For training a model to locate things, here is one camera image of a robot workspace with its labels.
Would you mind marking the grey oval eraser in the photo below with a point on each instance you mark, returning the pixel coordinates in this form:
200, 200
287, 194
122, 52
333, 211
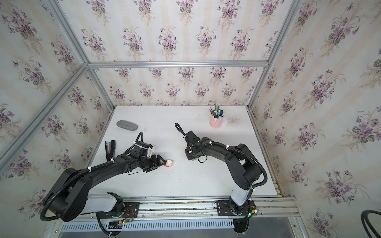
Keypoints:
127, 125

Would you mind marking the black stapler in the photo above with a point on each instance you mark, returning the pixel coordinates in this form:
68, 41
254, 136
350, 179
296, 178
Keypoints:
110, 147

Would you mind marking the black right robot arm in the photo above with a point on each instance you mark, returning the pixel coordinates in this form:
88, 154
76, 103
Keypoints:
246, 171

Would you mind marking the pens in cup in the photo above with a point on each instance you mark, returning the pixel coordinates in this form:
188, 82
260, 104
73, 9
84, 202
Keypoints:
216, 112

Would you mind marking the pink pen cup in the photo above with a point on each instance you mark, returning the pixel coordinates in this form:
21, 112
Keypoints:
215, 123

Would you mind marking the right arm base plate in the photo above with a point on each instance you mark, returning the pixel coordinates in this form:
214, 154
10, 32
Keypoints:
230, 208

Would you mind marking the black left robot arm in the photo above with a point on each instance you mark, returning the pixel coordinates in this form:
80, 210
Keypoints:
70, 195

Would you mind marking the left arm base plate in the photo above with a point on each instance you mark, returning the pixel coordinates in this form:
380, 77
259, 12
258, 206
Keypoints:
127, 210

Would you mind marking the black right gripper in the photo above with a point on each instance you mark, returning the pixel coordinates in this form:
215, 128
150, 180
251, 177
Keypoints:
188, 156

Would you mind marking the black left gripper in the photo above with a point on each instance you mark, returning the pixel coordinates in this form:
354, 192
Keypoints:
155, 164

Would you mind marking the white lego brick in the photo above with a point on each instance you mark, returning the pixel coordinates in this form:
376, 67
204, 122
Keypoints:
169, 162

